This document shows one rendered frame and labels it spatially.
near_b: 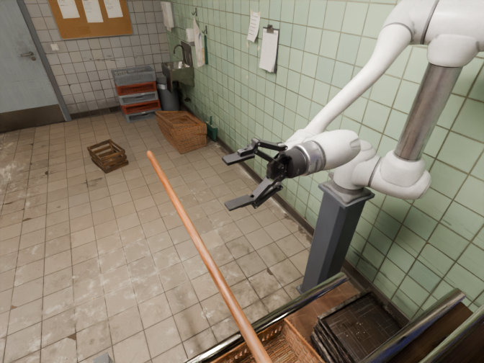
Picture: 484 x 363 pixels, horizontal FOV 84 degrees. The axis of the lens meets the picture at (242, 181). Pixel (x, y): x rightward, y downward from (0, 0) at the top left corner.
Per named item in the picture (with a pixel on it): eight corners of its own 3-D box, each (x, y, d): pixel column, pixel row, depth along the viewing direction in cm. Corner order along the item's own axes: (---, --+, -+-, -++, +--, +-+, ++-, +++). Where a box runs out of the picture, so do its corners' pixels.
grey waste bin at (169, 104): (184, 111, 480) (179, 80, 446) (163, 115, 465) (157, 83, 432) (177, 104, 506) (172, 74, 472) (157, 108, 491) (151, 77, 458)
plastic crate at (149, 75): (156, 81, 427) (155, 70, 417) (117, 86, 403) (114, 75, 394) (150, 74, 455) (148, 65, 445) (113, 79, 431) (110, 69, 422)
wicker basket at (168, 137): (176, 156, 357) (172, 137, 340) (160, 140, 394) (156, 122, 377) (207, 146, 379) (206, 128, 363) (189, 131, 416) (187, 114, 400)
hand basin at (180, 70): (197, 109, 426) (191, 45, 371) (176, 113, 412) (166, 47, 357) (187, 99, 459) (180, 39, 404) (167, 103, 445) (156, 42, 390)
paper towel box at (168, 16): (176, 32, 407) (173, 2, 385) (169, 32, 403) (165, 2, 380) (171, 29, 427) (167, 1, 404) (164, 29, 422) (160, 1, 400)
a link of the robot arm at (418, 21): (379, 16, 85) (428, 19, 79) (402, -20, 90) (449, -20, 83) (375, 52, 96) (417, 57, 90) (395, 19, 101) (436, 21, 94)
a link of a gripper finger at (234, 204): (247, 194, 71) (247, 196, 71) (224, 202, 68) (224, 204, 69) (253, 200, 69) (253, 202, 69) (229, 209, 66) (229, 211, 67)
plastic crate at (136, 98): (158, 99, 443) (157, 90, 434) (120, 106, 421) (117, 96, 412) (153, 92, 472) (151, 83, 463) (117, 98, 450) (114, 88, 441)
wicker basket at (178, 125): (175, 144, 345) (172, 124, 329) (158, 129, 381) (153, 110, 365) (207, 134, 369) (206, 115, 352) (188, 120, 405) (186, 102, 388)
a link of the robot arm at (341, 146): (332, 173, 70) (301, 175, 82) (372, 158, 76) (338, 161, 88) (322, 133, 69) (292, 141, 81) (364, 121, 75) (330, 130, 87)
